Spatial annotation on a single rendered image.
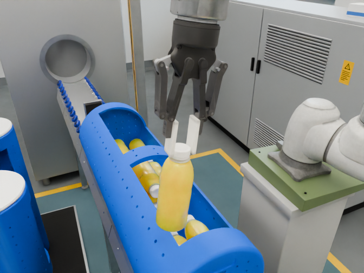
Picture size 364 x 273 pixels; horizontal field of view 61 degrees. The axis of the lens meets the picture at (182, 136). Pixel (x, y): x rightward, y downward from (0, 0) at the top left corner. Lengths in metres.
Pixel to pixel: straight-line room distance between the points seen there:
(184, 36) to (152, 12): 5.39
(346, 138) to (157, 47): 5.16
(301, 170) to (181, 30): 0.86
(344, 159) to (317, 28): 1.40
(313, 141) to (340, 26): 1.23
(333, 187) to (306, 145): 0.19
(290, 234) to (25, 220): 0.99
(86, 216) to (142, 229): 1.86
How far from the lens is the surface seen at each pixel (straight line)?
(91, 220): 2.58
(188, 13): 0.48
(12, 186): 1.30
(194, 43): 0.48
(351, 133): 1.08
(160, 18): 5.94
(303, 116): 1.15
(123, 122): 1.39
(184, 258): 0.68
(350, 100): 2.24
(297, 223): 1.26
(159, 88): 0.50
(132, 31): 1.88
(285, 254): 1.36
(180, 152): 0.56
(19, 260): 1.37
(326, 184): 1.25
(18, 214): 1.26
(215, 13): 0.48
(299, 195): 1.15
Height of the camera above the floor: 1.75
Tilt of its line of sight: 29 degrees down
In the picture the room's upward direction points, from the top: straight up
